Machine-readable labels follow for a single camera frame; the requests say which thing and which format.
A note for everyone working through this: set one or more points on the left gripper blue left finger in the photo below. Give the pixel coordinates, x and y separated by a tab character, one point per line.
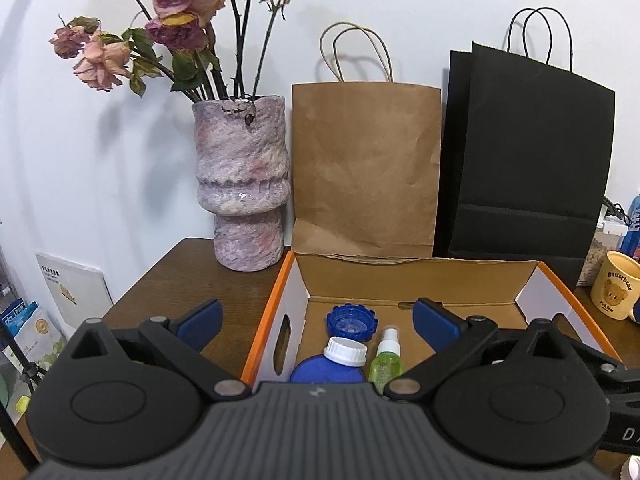
177	345

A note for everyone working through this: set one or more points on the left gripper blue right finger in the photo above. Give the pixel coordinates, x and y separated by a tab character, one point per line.
457	342

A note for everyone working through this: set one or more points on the green spray bottle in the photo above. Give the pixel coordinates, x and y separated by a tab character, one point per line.
387	364

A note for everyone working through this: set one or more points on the blue ridged bottle cap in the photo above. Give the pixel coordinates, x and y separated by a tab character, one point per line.
352	321

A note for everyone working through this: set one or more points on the yellow bear mug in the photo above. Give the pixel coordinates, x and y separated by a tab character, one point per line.
616	288

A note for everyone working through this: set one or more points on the red cardboard box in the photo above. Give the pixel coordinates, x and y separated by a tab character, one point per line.
308	287

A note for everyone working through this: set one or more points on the blue white package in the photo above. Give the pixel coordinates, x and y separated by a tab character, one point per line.
34	332

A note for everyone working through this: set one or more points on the black lamp stand pole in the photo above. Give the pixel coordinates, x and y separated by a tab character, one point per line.
15	406

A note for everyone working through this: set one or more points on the pink textured vase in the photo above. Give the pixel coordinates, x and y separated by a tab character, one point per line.
243	173

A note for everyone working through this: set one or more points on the plastic container of seeds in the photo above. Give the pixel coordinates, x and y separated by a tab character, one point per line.
608	236

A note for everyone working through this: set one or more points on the black paper bag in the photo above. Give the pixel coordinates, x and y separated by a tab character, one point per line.
526	151

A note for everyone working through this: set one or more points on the brown paper bag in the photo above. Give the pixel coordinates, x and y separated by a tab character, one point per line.
366	157

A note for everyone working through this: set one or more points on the dried rose bouquet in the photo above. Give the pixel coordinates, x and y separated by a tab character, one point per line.
178	42

